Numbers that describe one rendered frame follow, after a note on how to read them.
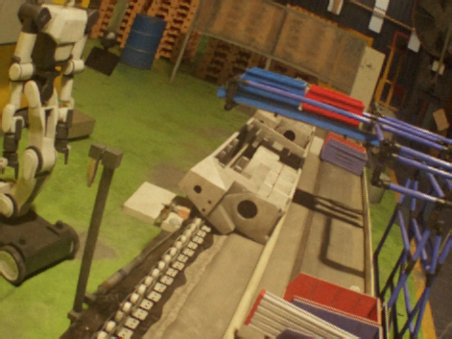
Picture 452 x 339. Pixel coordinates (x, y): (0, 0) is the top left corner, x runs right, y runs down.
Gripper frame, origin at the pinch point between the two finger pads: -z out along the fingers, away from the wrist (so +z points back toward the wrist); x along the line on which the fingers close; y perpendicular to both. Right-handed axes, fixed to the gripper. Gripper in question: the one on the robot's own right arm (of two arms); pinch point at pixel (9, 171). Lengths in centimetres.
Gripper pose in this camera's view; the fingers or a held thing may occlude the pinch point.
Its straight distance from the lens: 259.9
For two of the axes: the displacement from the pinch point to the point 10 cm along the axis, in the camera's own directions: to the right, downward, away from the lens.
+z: 1.5, -9.6, -2.3
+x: 9.2, 2.2, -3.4
